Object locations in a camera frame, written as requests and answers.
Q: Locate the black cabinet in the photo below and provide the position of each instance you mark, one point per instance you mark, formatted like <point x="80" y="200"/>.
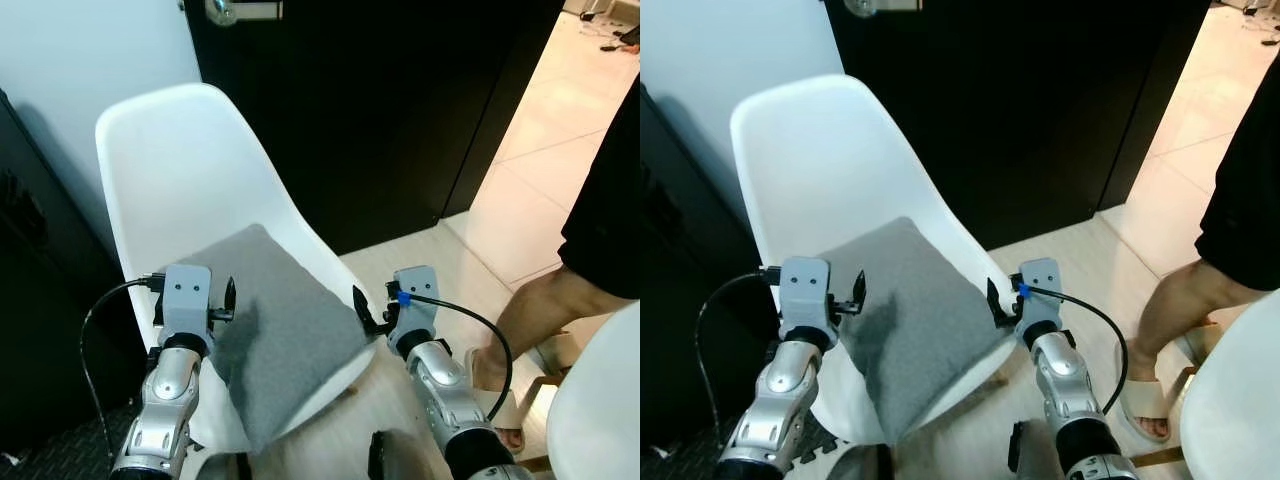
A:
<point x="40" y="300"/>
<point x="680" y="300"/>

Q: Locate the beige sandal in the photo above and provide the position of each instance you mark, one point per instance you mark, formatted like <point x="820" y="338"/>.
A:
<point x="1195" y="345"/>
<point x="555" y="352"/>
<point x="505" y="412"/>
<point x="1145" y="400"/>

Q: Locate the person in black shorts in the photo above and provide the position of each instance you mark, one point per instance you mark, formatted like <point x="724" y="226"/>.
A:
<point x="600" y="220"/>
<point x="1245" y="200"/>

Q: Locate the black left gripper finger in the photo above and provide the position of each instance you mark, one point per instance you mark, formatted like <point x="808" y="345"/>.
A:
<point x="858" y="287"/>
<point x="230" y="293"/>

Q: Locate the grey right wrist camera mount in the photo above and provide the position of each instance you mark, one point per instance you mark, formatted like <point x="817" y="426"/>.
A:
<point x="420" y="295"/>
<point x="1042" y="295"/>

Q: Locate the robot right leg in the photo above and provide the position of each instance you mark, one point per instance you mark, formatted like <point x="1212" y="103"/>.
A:
<point x="1018" y="448"/>
<point x="383" y="458"/>

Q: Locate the black door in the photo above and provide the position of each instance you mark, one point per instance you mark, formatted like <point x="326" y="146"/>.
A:
<point x="350" y="100"/>
<point x="1000" y="100"/>

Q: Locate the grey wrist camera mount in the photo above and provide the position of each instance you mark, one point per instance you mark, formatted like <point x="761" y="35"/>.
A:
<point x="805" y="290"/>
<point x="420" y="295"/>
<point x="1042" y="295"/>
<point x="188" y="295"/>

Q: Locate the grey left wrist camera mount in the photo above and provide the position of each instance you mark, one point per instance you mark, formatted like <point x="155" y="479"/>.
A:
<point x="188" y="295"/>
<point x="805" y="290"/>

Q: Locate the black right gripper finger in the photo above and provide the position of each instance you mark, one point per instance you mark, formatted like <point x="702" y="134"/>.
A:
<point x="995" y="300"/>
<point x="362" y="307"/>

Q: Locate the grey square cushion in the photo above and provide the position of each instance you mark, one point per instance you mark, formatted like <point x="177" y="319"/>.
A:
<point x="290" y="330"/>
<point x="930" y="320"/>

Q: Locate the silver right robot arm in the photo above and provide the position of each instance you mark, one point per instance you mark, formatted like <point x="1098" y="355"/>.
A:
<point x="440" y="385"/>
<point x="1065" y="380"/>

